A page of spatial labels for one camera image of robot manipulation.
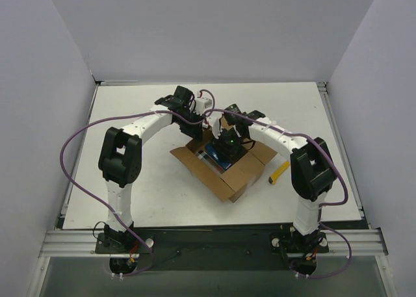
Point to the brown cardboard express box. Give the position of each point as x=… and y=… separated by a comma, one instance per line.
x=234, y=181

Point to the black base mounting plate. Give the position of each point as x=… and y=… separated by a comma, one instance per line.
x=212, y=250

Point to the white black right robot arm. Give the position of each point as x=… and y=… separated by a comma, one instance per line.
x=311, y=174

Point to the dark striped packet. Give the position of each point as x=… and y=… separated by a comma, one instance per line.
x=211, y=163

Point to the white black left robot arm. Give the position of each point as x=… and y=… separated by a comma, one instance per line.
x=120, y=159

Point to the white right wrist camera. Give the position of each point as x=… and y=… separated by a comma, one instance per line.
x=213, y=123

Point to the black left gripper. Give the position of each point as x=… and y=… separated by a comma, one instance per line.
x=196, y=130

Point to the aluminium front frame rail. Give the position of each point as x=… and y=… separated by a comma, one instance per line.
x=78, y=243

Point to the yellow utility knife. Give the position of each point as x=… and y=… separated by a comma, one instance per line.
x=278, y=172

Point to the blue plastic packet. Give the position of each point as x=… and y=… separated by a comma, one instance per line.
x=222, y=161

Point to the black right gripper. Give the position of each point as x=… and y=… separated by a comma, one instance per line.
x=227, y=149

